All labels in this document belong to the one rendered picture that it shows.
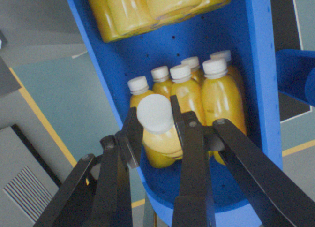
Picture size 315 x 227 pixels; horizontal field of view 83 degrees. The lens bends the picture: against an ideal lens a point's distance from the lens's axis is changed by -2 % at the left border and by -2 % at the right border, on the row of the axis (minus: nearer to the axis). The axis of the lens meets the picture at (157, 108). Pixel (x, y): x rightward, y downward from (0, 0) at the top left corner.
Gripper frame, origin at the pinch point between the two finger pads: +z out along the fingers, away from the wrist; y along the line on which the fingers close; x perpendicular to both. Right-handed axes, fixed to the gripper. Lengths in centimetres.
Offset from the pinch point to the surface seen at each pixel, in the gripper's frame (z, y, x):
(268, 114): 6.0, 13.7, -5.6
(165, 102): 2.3, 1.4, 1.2
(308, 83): 69, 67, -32
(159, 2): 8.4, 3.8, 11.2
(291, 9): 112, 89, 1
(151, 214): 56, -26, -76
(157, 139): 3.0, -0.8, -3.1
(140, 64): 28.2, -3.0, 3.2
